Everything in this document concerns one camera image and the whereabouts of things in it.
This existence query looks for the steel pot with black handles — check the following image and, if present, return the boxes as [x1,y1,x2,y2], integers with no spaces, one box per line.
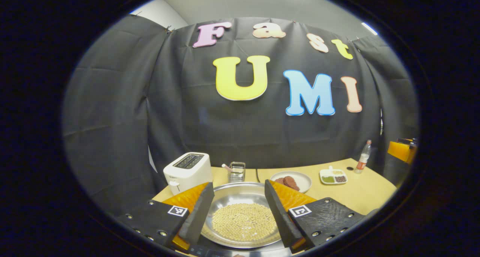
[201,182,285,249]

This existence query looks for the clear water bottle red label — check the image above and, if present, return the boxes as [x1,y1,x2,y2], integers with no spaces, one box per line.
[354,140,372,174]

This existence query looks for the white round plate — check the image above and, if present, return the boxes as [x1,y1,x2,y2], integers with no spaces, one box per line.
[270,171,312,194]

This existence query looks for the wire mesh holder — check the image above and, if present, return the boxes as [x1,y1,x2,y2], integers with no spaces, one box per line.
[229,161,246,183]

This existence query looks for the white divided bean dish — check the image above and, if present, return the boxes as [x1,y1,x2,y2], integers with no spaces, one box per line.
[319,166,348,185]

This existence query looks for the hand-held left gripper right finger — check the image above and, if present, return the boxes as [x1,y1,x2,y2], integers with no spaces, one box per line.
[264,179,366,252]

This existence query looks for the black induction cooktop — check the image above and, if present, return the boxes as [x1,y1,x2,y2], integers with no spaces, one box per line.
[187,240,294,257]

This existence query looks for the pile of soybeans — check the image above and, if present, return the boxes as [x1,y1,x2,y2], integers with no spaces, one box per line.
[212,203,278,241]

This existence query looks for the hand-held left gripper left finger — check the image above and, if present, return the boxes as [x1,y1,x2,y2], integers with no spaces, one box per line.
[118,181,215,251]

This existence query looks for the white toaster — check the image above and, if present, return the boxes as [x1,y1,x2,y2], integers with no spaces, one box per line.
[163,152,213,196]

